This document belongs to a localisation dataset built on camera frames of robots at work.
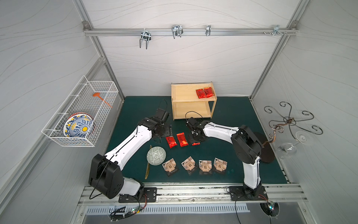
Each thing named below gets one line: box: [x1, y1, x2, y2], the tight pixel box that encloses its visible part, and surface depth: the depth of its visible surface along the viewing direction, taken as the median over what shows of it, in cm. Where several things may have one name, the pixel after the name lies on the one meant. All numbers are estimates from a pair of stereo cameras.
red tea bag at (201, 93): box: [195, 88, 207, 99], surface depth 93 cm
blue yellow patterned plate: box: [63, 112, 95, 138], surface depth 62 cm
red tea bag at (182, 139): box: [176, 132, 189, 148], surface depth 95 cm
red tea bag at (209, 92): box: [203, 86, 215, 98], surface depth 95 cm
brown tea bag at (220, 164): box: [213, 157, 228, 172], surface depth 86 cm
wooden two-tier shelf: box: [171, 81, 218, 121], surface depth 98 cm
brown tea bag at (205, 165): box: [198, 160, 213, 173], surface depth 86 cm
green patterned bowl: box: [146, 146, 167, 166], surface depth 88 cm
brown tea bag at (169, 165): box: [161, 157, 177, 173], surface depth 86 cm
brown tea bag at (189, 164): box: [180, 155, 196, 171], surface depth 86 cm
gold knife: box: [144, 144, 153, 180], surface depth 83 cm
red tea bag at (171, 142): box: [165, 136, 178, 149], surface depth 93 cm
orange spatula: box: [92, 92, 113, 109], surface depth 80 cm
